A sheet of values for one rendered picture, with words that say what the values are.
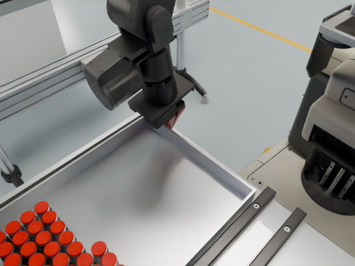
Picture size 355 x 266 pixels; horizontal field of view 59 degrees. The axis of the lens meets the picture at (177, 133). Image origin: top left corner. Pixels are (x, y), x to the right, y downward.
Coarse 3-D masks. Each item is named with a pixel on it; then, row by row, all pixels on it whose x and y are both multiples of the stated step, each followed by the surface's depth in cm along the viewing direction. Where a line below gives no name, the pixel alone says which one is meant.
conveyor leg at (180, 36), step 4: (176, 0) 171; (180, 0) 169; (184, 0) 170; (176, 4) 172; (180, 4) 171; (184, 4) 172; (180, 8) 173; (180, 32) 183; (184, 32) 185; (176, 36) 187; (180, 36) 185; (184, 36) 187; (176, 40) 188; (180, 40) 187; (184, 40) 189; (176, 44) 190; (180, 44) 189; (176, 48) 192; (180, 48) 191; (176, 52) 194; (180, 52) 193; (176, 56) 197; (180, 56) 195; (176, 60) 199; (180, 60) 197; (176, 64) 201; (180, 64) 199; (176, 68) 203; (180, 68) 201
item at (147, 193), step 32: (128, 128) 60; (160, 128) 62; (96, 160) 58; (128, 160) 59; (160, 160) 59; (192, 160) 59; (32, 192) 51; (64, 192) 54; (96, 192) 54; (128, 192) 54; (160, 192) 54; (192, 192) 54; (224, 192) 54; (0, 224) 49; (96, 224) 50; (128, 224) 50; (160, 224) 50; (192, 224) 50; (224, 224) 47; (128, 256) 46; (160, 256) 46; (192, 256) 43
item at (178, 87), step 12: (144, 84) 48; (156, 84) 48; (168, 84) 49; (180, 84) 54; (192, 84) 54; (144, 96) 52; (156, 96) 50; (168, 96) 50; (180, 96) 52; (132, 108) 53; (144, 108) 52; (156, 108) 52; (168, 108) 51; (156, 120) 51
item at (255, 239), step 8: (256, 224) 50; (248, 232) 49; (256, 232) 49; (264, 232) 49; (272, 232) 49; (240, 240) 48; (248, 240) 48; (256, 240) 48; (264, 240) 48; (240, 248) 47; (248, 248) 47; (256, 248) 47; (232, 256) 46; (240, 256) 46; (248, 256) 46; (224, 264) 46; (232, 264) 46; (240, 264) 46
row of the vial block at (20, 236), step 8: (8, 224) 45; (16, 224) 45; (8, 232) 44; (16, 232) 44; (24, 232) 44; (16, 240) 43; (24, 240) 43; (32, 240) 45; (24, 248) 43; (32, 248) 43; (24, 256) 42; (32, 256) 42; (40, 256) 42; (32, 264) 41; (40, 264) 41; (48, 264) 43
